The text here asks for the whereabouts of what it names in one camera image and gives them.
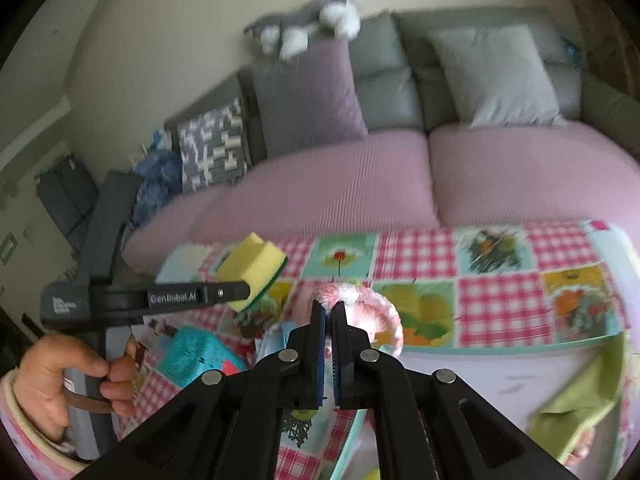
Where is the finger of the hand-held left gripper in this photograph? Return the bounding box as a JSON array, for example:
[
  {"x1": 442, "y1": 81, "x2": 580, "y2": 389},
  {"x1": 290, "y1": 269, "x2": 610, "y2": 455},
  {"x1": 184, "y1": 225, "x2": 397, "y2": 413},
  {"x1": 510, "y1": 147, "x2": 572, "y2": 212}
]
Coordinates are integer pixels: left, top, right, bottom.
[{"x1": 147, "y1": 281, "x2": 251, "y2": 312}]

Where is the grey white plush toy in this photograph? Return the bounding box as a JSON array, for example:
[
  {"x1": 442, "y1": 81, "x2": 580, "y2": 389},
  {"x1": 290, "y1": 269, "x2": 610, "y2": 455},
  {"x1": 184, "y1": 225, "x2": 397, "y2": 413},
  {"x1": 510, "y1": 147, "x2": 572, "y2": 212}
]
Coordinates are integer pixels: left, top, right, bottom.
[{"x1": 244, "y1": 0, "x2": 362, "y2": 62}]

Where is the pink white fluffy cloth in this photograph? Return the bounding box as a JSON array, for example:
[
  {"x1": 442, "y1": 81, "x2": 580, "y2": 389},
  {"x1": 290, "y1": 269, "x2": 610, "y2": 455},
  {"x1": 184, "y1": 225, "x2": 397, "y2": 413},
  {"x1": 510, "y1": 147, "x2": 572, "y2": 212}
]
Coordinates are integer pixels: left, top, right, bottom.
[{"x1": 292, "y1": 282, "x2": 405, "y2": 357}]

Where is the yellow sponge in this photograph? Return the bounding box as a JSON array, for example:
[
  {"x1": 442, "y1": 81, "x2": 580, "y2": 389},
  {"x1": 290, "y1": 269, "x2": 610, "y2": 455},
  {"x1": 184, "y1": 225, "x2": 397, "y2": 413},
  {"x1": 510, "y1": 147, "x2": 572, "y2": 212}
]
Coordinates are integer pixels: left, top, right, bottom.
[{"x1": 216, "y1": 231, "x2": 289, "y2": 314}]

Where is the person's left hand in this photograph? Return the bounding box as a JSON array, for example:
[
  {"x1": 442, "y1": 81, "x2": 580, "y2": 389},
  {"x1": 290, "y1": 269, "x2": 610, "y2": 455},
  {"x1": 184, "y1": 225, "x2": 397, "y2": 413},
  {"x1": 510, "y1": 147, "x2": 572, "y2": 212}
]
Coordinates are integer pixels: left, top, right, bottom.
[{"x1": 9, "y1": 332, "x2": 147, "y2": 443}]

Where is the purple cushion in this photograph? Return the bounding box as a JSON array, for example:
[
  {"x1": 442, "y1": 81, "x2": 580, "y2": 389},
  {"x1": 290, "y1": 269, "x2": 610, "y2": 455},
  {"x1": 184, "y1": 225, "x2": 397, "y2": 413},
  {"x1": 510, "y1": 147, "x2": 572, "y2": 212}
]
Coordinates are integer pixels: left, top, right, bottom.
[{"x1": 251, "y1": 37, "x2": 370, "y2": 159}]

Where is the pink checkered printed tablecloth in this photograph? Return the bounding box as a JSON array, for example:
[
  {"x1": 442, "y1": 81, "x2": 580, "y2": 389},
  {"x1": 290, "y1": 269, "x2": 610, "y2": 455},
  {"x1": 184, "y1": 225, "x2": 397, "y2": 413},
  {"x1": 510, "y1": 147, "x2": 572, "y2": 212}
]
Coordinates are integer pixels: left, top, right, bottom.
[{"x1": 115, "y1": 217, "x2": 635, "y2": 480}]

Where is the light blue cloth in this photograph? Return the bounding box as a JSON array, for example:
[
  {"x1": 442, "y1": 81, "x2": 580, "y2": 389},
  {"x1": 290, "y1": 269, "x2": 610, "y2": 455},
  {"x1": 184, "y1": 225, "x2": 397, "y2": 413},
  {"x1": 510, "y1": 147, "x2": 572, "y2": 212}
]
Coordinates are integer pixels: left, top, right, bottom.
[{"x1": 255, "y1": 325, "x2": 293, "y2": 363}]

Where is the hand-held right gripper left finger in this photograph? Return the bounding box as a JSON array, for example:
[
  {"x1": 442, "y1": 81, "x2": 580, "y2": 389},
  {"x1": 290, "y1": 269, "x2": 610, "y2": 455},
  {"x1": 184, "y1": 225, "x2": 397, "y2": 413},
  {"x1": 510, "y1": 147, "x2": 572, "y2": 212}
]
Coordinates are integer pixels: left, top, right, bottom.
[{"x1": 97, "y1": 300, "x2": 331, "y2": 480}]

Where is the green cloth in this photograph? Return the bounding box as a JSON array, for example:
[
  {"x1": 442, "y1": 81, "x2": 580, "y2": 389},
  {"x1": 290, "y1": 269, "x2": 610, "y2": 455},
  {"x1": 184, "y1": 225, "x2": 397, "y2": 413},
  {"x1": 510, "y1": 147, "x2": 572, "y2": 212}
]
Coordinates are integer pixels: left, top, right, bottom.
[{"x1": 527, "y1": 332, "x2": 632, "y2": 464}]

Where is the dark cabinet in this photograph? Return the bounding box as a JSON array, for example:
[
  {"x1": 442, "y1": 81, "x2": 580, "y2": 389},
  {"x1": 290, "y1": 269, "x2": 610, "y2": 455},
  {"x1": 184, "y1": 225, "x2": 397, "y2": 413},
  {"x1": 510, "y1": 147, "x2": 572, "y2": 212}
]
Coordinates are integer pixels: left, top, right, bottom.
[{"x1": 35, "y1": 156, "x2": 99, "y2": 252}]

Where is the patterned grey white cushion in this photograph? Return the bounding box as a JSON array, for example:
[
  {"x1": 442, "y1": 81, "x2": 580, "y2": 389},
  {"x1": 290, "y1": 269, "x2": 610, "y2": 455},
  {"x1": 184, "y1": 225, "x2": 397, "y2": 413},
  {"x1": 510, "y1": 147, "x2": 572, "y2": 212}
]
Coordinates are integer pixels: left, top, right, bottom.
[{"x1": 177, "y1": 96, "x2": 251, "y2": 194}]

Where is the white tray with teal rim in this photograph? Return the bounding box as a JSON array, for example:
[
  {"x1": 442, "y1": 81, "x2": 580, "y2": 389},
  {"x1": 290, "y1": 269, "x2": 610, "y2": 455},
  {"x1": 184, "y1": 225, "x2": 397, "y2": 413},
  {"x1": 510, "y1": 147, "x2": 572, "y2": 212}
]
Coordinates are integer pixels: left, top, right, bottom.
[{"x1": 327, "y1": 332, "x2": 640, "y2": 480}]

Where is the grey sofa with pink cover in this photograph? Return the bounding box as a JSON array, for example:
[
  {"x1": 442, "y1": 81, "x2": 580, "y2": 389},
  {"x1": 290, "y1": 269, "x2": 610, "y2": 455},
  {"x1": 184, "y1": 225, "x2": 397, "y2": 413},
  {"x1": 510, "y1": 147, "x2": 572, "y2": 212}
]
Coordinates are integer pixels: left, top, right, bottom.
[{"x1": 122, "y1": 7, "x2": 640, "y2": 272}]

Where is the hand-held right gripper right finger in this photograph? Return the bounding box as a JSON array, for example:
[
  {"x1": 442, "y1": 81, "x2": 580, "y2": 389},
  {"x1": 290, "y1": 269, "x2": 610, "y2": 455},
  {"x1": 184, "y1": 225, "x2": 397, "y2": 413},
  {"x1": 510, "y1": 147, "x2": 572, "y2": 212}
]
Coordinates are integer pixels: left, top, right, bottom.
[{"x1": 331, "y1": 301, "x2": 578, "y2": 480}]

